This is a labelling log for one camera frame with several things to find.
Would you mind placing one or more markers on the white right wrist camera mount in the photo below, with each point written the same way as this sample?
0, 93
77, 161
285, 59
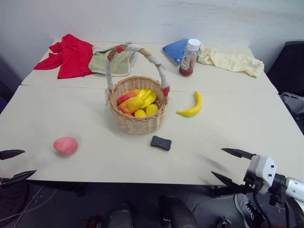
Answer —
264, 166

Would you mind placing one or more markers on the red cloth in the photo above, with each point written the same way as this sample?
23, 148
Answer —
71, 57

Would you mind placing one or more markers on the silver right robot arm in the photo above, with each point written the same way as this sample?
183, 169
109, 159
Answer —
293, 187

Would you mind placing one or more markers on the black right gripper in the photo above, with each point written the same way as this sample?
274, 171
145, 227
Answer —
253, 181

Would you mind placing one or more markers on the yellow banana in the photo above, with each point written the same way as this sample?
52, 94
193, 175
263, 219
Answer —
196, 108

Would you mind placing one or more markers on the yellow ridged starfruit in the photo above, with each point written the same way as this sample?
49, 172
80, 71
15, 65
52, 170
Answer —
148, 96

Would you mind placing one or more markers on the white sneaker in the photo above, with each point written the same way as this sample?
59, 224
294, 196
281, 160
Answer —
247, 209

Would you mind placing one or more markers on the red and yellow mango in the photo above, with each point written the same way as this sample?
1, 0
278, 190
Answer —
131, 105

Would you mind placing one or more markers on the blue folded cloth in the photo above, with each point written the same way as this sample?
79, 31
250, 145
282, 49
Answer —
175, 51

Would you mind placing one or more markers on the grey plastic crate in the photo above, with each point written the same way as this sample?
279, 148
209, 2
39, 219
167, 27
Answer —
294, 107

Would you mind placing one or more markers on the red orange elongated fruit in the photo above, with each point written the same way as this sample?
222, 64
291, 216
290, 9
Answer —
126, 96

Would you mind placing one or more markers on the black chair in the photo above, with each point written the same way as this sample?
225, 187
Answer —
289, 66

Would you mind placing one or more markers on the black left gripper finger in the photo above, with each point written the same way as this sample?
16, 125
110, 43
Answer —
10, 154
16, 178

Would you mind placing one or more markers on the cream yellow towel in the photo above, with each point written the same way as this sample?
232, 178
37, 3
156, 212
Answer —
234, 61

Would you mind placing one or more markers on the yellow lemon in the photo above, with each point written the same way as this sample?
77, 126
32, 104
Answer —
152, 109
140, 113

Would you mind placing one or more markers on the black sponge block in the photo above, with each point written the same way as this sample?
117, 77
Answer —
161, 143

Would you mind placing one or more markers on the pink peach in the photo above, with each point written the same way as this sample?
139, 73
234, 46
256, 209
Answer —
65, 146

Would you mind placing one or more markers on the pale green cloth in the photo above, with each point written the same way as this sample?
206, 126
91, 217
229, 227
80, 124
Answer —
118, 65

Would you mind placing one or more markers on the ketchup bottle with white cap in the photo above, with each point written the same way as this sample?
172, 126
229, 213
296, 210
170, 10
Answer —
188, 63

